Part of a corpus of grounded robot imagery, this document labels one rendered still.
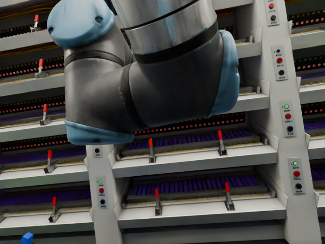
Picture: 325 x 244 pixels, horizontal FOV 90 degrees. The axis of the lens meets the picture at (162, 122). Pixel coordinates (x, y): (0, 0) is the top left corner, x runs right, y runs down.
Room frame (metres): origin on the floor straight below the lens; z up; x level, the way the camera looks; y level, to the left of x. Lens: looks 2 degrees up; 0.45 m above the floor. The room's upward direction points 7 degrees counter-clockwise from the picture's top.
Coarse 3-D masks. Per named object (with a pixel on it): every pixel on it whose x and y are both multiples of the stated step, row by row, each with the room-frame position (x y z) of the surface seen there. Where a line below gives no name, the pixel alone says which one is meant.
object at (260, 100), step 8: (248, 80) 0.71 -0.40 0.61; (256, 80) 0.64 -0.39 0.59; (264, 80) 0.59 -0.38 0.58; (256, 88) 0.61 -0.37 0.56; (264, 88) 0.59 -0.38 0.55; (240, 96) 0.62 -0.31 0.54; (248, 96) 0.60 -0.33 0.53; (256, 96) 0.59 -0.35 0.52; (264, 96) 0.57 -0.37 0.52; (240, 104) 0.59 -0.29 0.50; (248, 104) 0.58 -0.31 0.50; (256, 104) 0.58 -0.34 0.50; (264, 104) 0.58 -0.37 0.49; (224, 112) 0.60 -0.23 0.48; (232, 112) 0.60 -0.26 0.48
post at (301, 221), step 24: (240, 24) 0.71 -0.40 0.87; (264, 24) 0.57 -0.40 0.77; (264, 48) 0.57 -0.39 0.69; (288, 48) 0.56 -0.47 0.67; (264, 72) 0.58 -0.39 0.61; (288, 72) 0.56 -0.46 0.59; (288, 96) 0.56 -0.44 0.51; (264, 120) 0.63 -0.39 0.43; (288, 144) 0.57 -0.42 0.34; (264, 168) 0.69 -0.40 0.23; (288, 168) 0.57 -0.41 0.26; (288, 192) 0.57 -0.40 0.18; (312, 192) 0.56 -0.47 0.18; (288, 216) 0.57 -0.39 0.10; (312, 216) 0.56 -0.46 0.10; (288, 240) 0.59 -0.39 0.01; (312, 240) 0.56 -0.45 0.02
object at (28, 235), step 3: (27, 234) 0.48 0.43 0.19; (30, 234) 0.49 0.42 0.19; (33, 234) 0.49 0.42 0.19; (24, 237) 0.47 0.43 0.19; (27, 237) 0.47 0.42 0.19; (30, 237) 0.48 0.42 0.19; (21, 240) 0.47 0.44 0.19; (24, 240) 0.47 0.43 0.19; (27, 240) 0.47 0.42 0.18; (30, 240) 0.48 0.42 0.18; (21, 243) 0.47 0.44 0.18; (24, 243) 0.47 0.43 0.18; (27, 243) 0.47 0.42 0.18; (30, 243) 0.49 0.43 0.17; (33, 243) 0.49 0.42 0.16
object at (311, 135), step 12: (312, 108) 0.70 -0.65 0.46; (324, 108) 0.70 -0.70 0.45; (312, 120) 0.70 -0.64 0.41; (324, 120) 0.69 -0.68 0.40; (312, 132) 0.62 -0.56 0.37; (324, 132) 0.61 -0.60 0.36; (312, 144) 0.58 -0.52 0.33; (324, 144) 0.57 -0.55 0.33; (312, 156) 0.57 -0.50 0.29; (324, 156) 0.57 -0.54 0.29
